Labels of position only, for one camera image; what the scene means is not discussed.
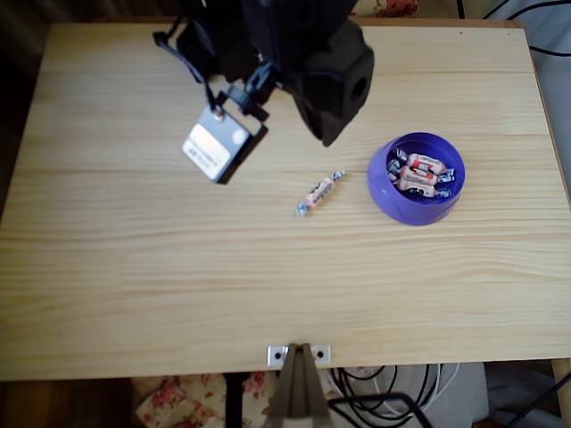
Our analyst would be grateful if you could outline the pink white candy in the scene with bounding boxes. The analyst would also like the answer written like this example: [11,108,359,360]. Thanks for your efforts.
[394,149,447,175]
[403,180,453,201]
[294,169,348,218]
[386,160,457,188]

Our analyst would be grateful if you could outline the purple plastic bowl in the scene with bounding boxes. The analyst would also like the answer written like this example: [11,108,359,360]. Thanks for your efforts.
[366,130,467,226]

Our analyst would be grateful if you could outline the floral patterned fabric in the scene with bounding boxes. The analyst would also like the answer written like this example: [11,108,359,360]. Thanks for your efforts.
[352,0,420,19]

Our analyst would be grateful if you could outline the floral patterned cloth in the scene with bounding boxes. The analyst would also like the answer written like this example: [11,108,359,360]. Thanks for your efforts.
[131,373,286,428]

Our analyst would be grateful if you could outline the wooden table leg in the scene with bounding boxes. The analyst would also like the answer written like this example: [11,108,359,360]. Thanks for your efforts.
[550,358,571,428]

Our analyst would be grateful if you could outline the black camera box white label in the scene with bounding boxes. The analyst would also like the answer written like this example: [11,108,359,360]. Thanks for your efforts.
[181,91,269,186]

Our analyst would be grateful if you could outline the silver metal bracket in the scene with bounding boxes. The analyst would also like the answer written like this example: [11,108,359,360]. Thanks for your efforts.
[266,343,332,367]

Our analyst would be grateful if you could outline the black cable bundle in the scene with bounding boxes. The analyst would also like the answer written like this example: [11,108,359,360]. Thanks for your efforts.
[334,365,443,418]

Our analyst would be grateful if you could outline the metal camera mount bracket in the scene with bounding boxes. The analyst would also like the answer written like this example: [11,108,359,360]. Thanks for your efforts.
[267,342,334,420]

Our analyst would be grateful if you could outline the black post under table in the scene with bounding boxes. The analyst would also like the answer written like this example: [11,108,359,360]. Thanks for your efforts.
[224,373,245,428]

